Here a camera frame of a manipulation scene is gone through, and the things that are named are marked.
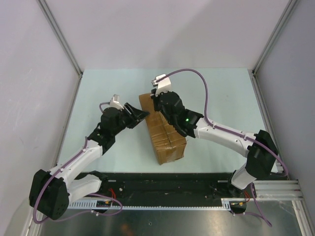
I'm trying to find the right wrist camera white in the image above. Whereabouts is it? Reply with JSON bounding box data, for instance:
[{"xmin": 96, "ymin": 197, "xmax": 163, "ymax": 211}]
[{"xmin": 151, "ymin": 74, "xmax": 171, "ymax": 96}]

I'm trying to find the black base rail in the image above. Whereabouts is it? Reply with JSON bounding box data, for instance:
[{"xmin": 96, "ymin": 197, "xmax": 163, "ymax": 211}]
[{"xmin": 96, "ymin": 173, "xmax": 250, "ymax": 207}]

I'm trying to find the left aluminium frame post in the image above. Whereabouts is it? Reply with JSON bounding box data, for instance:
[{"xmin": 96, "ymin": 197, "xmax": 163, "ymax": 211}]
[{"xmin": 35, "ymin": 0, "xmax": 83, "ymax": 76}]

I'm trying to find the aluminium frame post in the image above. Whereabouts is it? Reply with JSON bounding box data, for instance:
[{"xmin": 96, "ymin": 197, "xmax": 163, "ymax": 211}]
[
  {"xmin": 35, "ymin": 0, "xmax": 83, "ymax": 76},
  {"xmin": 252, "ymin": 0, "xmax": 300, "ymax": 75}
]

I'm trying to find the white slotted cable duct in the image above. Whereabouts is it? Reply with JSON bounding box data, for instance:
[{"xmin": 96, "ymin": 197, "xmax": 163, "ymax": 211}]
[{"xmin": 67, "ymin": 198, "xmax": 246, "ymax": 211}]

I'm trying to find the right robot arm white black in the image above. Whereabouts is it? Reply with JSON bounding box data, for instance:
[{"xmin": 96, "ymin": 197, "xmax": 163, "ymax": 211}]
[{"xmin": 150, "ymin": 89, "xmax": 278, "ymax": 197}]

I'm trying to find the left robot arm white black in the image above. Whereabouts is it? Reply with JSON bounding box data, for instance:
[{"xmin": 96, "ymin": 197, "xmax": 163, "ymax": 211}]
[{"xmin": 29, "ymin": 103, "xmax": 150, "ymax": 224}]

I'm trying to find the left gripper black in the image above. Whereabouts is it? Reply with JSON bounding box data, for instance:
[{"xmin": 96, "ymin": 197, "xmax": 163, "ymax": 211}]
[{"xmin": 113, "ymin": 104, "xmax": 150, "ymax": 136}]

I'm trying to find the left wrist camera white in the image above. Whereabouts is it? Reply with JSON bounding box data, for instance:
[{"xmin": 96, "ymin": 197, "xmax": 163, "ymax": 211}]
[{"xmin": 109, "ymin": 94, "xmax": 124, "ymax": 110}]

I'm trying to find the right aluminium frame post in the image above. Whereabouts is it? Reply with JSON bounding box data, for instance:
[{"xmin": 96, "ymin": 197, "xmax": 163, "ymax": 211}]
[{"xmin": 252, "ymin": 0, "xmax": 300, "ymax": 75}]

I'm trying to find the brown cardboard express box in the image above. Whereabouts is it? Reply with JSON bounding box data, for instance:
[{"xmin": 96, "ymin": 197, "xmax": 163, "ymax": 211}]
[{"xmin": 139, "ymin": 93, "xmax": 187, "ymax": 165}]

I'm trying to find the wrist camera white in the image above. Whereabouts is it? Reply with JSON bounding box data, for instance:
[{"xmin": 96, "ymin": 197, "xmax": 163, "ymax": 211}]
[
  {"xmin": 151, "ymin": 74, "xmax": 171, "ymax": 96},
  {"xmin": 109, "ymin": 94, "xmax": 124, "ymax": 110}
]

